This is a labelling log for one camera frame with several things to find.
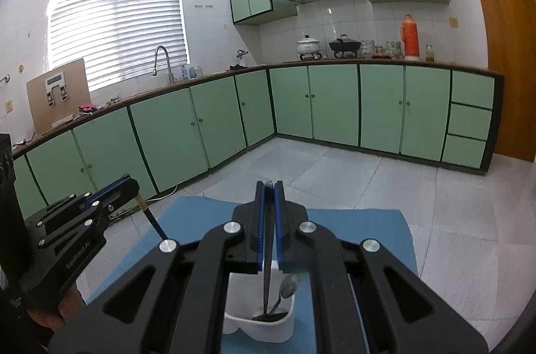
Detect pink cloth on counter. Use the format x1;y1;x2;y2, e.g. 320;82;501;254
78;103;98;114

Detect black chopstick gold band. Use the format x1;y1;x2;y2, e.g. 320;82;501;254
135;195;168;240

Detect chrome kitchen faucet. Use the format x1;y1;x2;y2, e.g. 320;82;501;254
151;44;177;84

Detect black wok with lid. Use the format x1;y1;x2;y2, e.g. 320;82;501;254
329;35;361;59

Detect slim silver spoon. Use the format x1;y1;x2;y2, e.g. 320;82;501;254
268;273;301;315

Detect white double utensil holder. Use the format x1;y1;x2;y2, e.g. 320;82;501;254
222;272;295;343

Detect person's left hand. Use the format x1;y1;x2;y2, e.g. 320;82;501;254
27;284;86;332

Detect blue tablecloth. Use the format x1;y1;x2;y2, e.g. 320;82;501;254
88;197;419;353

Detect green lower kitchen cabinets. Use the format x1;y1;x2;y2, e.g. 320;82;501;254
14;60;504;216

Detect patterned ceramic jar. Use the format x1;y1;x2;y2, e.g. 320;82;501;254
361;40;375;57
385;41;402;59

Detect small glass jar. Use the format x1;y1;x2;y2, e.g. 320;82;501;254
425;44;435;63

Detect white window blinds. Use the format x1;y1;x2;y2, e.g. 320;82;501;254
46;0;190;92

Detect black plastic spoon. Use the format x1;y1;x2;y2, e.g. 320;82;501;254
253;312;287;322

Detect orange thermos flask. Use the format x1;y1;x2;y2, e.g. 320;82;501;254
400;13;420;61

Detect cardboard box with label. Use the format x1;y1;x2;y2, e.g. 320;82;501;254
26;59;91;136

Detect wooden door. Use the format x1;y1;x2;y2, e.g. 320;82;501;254
481;0;535;163

